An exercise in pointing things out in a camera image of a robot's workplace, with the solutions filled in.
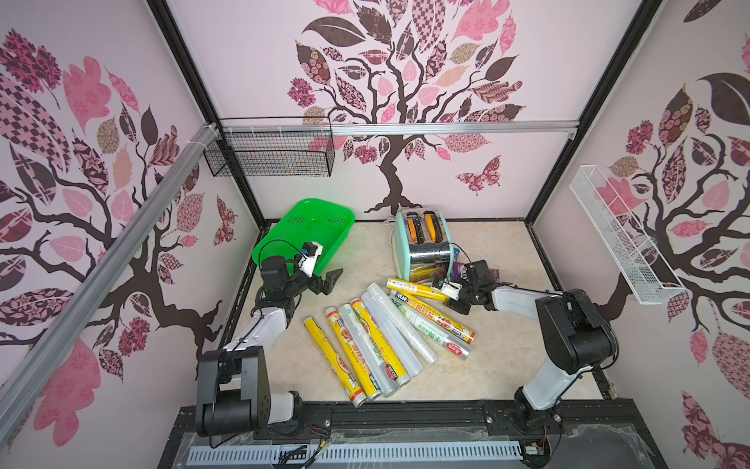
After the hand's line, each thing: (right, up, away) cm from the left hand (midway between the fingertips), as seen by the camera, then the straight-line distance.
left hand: (327, 266), depth 86 cm
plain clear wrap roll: (+23, -18, +1) cm, 29 cm away
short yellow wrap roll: (+28, -8, +6) cm, 29 cm away
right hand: (+40, -11, +11) cm, 43 cm away
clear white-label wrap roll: (+18, -32, -9) cm, 38 cm away
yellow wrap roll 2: (+3, -18, +1) cm, 19 cm away
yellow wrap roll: (+4, -27, -6) cm, 28 cm away
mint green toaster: (+30, +7, +4) cm, 30 cm away
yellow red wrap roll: (+33, -16, +4) cm, 37 cm away
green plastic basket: (-14, +17, +34) cm, 41 cm away
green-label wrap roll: (+31, -20, -1) cm, 37 cm away
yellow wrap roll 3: (+21, -30, -7) cm, 37 cm away
